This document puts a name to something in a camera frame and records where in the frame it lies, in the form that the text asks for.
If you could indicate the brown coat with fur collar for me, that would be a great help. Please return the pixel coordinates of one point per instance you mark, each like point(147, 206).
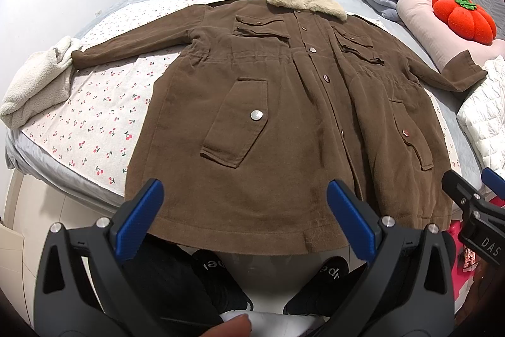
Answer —
point(266, 105)

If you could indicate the cherry print bed sheet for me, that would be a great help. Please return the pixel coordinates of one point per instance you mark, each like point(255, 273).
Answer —
point(93, 133)

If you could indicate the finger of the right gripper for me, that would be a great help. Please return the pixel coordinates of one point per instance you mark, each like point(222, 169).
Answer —
point(493, 180)
point(466, 196)

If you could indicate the left black slipper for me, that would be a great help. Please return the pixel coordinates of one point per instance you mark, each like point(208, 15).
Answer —
point(177, 285)

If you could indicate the pink object by bed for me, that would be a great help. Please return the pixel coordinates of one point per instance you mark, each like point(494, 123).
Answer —
point(465, 263)

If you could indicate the cream fleece garment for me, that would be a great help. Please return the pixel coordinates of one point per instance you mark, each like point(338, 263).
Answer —
point(43, 81)

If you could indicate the person's left hand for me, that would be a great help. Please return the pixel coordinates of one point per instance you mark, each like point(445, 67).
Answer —
point(239, 326)

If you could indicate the pink pillow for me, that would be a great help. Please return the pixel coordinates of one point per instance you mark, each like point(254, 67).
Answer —
point(438, 40)

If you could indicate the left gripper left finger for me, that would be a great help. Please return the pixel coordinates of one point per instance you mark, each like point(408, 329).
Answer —
point(81, 289)

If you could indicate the black slipper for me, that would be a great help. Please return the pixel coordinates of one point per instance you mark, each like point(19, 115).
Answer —
point(327, 290)
point(177, 285)

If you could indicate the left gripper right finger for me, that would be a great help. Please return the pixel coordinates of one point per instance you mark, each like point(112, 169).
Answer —
point(406, 289)

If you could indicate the right black slipper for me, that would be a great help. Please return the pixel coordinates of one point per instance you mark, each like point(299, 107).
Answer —
point(327, 290)

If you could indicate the orange pumpkin plush cushion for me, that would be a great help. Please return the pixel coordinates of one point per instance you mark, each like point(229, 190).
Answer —
point(467, 19)

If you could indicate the white quilted blanket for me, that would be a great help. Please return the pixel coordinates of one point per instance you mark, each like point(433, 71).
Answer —
point(481, 117)

